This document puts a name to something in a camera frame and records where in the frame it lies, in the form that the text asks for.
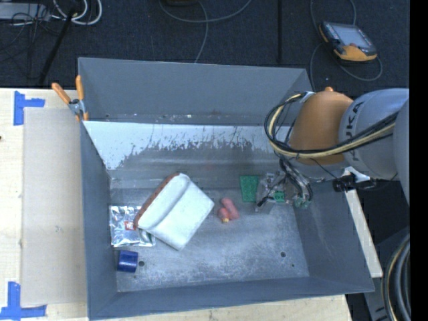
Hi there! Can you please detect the white padded pouch brown edge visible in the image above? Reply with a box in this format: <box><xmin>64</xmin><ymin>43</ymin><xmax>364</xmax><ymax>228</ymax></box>
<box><xmin>132</xmin><ymin>172</ymin><xmax>215</xmax><ymax>251</ymax></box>

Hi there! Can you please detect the dark green flat block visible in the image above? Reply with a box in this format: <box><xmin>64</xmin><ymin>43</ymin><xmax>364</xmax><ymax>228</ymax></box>
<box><xmin>239</xmin><ymin>175</ymin><xmax>261</xmax><ymax>203</ymax></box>

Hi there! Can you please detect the grey metal bin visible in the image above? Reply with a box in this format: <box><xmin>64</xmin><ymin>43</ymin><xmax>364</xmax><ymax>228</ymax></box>
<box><xmin>77</xmin><ymin>57</ymin><xmax>376</xmax><ymax>321</ymax></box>

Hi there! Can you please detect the black cylinder on white bracket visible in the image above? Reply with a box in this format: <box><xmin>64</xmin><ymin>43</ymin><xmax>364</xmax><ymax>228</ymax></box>
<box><xmin>332</xmin><ymin>167</ymin><xmax>378</xmax><ymax>193</ymax></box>

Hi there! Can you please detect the blue cup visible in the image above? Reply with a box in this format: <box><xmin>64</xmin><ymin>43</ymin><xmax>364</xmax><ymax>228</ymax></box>
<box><xmin>116</xmin><ymin>249</ymin><xmax>139</xmax><ymax>274</ymax></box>

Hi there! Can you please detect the silver foil packet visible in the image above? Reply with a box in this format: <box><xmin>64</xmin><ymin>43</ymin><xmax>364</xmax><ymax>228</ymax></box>
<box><xmin>108</xmin><ymin>205</ymin><xmax>157</xmax><ymax>248</ymax></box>

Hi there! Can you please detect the pale cardboard board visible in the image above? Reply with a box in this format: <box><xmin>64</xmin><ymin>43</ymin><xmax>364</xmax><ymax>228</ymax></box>
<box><xmin>20</xmin><ymin>107</ymin><xmax>88</xmax><ymax>309</ymax></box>

